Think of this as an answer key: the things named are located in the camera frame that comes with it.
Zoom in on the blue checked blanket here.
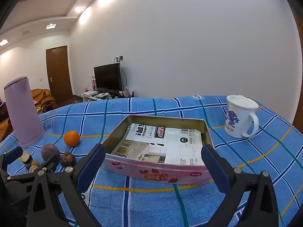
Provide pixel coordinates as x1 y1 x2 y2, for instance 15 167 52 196
0 95 303 227

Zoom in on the low television stand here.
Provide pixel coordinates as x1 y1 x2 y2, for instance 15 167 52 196
80 90 133 103

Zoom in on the purple passion fruit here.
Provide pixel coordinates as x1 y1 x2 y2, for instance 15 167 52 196
41 143 60 163

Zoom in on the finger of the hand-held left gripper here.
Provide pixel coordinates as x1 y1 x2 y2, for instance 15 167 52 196
7 155 60 182
0 147 23 171

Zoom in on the brown wooden door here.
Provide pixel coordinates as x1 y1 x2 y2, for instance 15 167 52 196
46 46 73 103

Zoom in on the lilac thermos jug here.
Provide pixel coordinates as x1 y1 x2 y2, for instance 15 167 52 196
3 76 44 145

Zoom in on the printed paper leaflet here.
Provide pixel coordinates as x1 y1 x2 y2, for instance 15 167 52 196
111 123 205 166

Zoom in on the striped cake roll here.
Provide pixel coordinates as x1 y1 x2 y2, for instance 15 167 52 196
22 150 33 164

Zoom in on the white mug purple print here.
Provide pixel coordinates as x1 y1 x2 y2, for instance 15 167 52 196
224 95 259 139

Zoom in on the pink tin box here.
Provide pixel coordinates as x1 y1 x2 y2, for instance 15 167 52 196
102 115 213 185

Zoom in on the black power cable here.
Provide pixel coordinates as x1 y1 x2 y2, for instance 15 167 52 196
119 61 128 93

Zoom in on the orange leather sofa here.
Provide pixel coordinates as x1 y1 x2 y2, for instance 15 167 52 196
31 89 57 112

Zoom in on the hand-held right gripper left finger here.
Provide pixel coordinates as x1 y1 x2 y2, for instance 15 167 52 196
26 144 106 227

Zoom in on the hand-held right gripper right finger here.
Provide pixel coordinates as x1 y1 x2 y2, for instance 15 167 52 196
201 144 280 227

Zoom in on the orange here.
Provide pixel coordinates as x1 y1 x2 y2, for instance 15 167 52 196
64 131 80 147

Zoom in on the dark brown mangosteen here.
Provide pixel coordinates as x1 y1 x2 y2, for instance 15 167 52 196
60 152 77 168

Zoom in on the black television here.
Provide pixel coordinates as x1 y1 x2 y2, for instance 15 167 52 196
94 63 123 92

